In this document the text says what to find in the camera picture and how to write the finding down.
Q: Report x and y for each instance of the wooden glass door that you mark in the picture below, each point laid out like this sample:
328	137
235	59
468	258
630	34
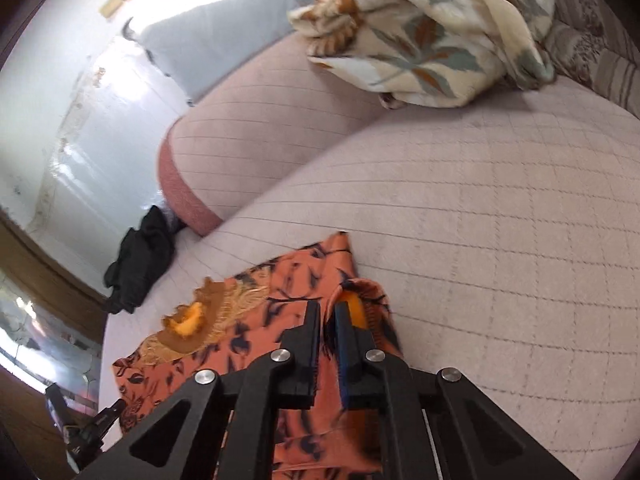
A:
45	280

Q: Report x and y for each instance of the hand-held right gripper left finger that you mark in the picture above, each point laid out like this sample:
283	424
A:
314	360

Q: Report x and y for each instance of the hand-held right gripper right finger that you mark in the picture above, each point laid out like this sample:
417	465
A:
343	360

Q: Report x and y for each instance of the pink quilted sofa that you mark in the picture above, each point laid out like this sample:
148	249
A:
475	210

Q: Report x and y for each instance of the brown patterned cushion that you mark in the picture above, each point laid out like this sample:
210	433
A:
590	45

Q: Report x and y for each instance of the black cloth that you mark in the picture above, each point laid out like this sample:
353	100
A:
142	260

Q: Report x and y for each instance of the orange floral garment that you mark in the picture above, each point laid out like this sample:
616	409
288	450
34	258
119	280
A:
295	280

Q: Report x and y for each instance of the cream leaf-print blanket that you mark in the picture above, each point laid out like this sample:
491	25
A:
425	35

